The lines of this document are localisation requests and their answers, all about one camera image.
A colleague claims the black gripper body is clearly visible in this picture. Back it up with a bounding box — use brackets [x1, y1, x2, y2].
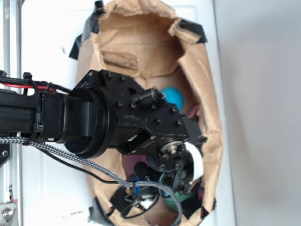
[71, 70, 206, 174]

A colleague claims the green ball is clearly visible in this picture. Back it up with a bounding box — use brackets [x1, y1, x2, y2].
[165, 191, 195, 212]

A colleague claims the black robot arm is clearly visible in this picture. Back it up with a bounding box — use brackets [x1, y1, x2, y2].
[0, 70, 205, 179]

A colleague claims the blue textured ball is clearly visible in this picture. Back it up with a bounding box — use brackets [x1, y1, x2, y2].
[161, 87, 185, 111]

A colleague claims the pink plush bunny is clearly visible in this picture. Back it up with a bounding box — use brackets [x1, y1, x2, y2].
[186, 105, 199, 121]

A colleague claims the brown paper bag bin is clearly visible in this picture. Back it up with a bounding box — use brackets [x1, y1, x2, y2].
[77, 0, 223, 226]

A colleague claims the white plastic tray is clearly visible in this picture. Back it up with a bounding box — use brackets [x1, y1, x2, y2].
[20, 0, 236, 226]

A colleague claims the black mounting plate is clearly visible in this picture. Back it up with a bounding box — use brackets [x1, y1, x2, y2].
[0, 144, 11, 167]

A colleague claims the thin black cable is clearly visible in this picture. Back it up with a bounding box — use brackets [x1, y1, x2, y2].
[40, 150, 123, 184]

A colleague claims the red wire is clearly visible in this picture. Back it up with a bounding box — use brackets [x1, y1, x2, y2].
[0, 80, 57, 92]

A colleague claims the grey braided cable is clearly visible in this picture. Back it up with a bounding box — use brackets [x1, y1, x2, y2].
[0, 136, 183, 226]

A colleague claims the metal frame rail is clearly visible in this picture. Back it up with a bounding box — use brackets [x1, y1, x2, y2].
[0, 0, 23, 226]

